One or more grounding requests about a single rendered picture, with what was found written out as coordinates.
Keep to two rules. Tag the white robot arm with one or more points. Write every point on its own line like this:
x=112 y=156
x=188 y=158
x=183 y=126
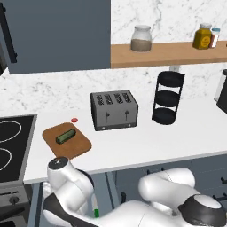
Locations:
x=71 y=183

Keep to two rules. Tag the brown wooden cutting board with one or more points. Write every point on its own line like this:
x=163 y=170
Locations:
x=74 y=147

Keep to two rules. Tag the green cucumber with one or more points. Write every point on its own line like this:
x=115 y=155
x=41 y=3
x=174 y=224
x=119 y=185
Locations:
x=65 y=136

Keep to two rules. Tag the grey four-slot toaster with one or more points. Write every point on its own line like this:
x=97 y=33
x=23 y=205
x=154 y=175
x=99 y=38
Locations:
x=116 y=113

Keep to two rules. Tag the small red round object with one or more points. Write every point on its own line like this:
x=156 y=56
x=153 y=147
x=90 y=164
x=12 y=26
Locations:
x=74 y=120

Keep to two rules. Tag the black three-tier stand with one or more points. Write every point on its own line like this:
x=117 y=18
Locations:
x=166 y=97

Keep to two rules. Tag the blue-grey base cupboards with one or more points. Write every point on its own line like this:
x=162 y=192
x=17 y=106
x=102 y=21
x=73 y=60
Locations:
x=130 y=180

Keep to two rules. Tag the glass jar with white lid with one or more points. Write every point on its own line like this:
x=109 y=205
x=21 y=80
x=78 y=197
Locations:
x=141 y=40

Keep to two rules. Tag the black hob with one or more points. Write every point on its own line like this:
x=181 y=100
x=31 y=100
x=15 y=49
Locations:
x=17 y=147

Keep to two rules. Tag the black and white appliance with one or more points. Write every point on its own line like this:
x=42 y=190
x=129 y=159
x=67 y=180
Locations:
x=223 y=94

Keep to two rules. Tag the yellow jar with grey lid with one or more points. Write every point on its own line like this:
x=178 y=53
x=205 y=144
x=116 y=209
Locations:
x=202 y=38

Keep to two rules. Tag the small red and white shaker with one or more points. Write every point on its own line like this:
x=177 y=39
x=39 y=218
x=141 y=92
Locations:
x=215 y=38

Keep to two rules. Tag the black oven knob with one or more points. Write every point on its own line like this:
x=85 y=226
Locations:
x=14 y=200

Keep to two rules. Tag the grey oven front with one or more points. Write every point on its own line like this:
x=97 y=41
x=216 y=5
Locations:
x=17 y=211

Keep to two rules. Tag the wooden wall shelf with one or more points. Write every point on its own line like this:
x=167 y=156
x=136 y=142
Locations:
x=165 y=56

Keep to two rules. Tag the dark blue wall cupboard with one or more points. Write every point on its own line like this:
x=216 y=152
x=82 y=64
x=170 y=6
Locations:
x=59 y=32

